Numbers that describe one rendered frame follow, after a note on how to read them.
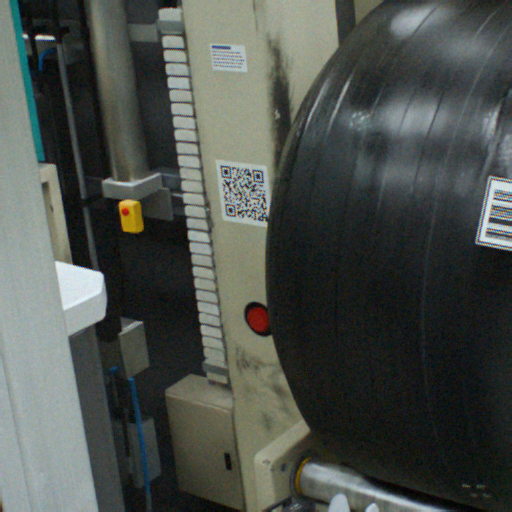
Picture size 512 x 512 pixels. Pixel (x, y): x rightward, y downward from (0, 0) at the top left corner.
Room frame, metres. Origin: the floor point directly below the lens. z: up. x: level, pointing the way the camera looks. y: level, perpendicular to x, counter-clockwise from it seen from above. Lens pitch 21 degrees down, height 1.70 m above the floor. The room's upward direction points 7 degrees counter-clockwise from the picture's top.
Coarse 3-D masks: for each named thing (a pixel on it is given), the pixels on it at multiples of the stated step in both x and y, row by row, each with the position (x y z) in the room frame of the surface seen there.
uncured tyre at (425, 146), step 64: (448, 0) 1.29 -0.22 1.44; (384, 64) 1.23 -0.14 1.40; (448, 64) 1.19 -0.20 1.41; (320, 128) 1.21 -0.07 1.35; (384, 128) 1.16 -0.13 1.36; (448, 128) 1.13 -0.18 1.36; (320, 192) 1.17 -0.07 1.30; (384, 192) 1.13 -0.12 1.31; (448, 192) 1.09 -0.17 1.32; (320, 256) 1.14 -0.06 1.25; (384, 256) 1.10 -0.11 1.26; (448, 256) 1.06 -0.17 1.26; (320, 320) 1.13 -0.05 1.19; (384, 320) 1.09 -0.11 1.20; (448, 320) 1.05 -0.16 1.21; (320, 384) 1.14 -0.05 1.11; (384, 384) 1.09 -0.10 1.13; (448, 384) 1.05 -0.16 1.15; (384, 448) 1.13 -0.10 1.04; (448, 448) 1.07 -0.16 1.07
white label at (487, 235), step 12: (492, 180) 1.08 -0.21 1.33; (504, 180) 1.07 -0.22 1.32; (492, 192) 1.07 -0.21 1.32; (504, 192) 1.07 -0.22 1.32; (492, 204) 1.07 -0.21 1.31; (504, 204) 1.06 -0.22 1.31; (492, 216) 1.06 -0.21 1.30; (504, 216) 1.06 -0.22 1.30; (480, 228) 1.06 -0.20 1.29; (492, 228) 1.06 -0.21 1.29; (504, 228) 1.06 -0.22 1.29; (480, 240) 1.06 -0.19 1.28; (492, 240) 1.05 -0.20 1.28; (504, 240) 1.05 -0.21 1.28
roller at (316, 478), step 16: (304, 464) 1.33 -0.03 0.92; (320, 464) 1.32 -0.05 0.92; (336, 464) 1.32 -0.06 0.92; (304, 480) 1.31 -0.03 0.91; (320, 480) 1.30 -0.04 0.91; (336, 480) 1.29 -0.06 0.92; (352, 480) 1.28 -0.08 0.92; (368, 480) 1.27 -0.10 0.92; (320, 496) 1.30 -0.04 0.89; (352, 496) 1.27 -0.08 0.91; (368, 496) 1.26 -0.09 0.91; (384, 496) 1.25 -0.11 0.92; (400, 496) 1.24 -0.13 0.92; (416, 496) 1.23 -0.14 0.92; (432, 496) 1.22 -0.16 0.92
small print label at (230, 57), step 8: (216, 48) 1.45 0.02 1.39; (224, 48) 1.44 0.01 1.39; (232, 48) 1.43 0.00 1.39; (240, 48) 1.42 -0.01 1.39; (216, 56) 1.45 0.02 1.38; (224, 56) 1.44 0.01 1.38; (232, 56) 1.43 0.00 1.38; (240, 56) 1.43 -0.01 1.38; (216, 64) 1.45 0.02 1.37; (224, 64) 1.44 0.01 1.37; (232, 64) 1.43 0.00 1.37; (240, 64) 1.43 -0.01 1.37
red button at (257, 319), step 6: (252, 312) 1.44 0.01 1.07; (258, 312) 1.43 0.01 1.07; (264, 312) 1.43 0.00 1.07; (252, 318) 1.44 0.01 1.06; (258, 318) 1.43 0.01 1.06; (264, 318) 1.43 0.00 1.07; (252, 324) 1.44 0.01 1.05; (258, 324) 1.43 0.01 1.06; (264, 324) 1.43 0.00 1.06; (258, 330) 1.43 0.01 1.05; (264, 330) 1.43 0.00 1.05
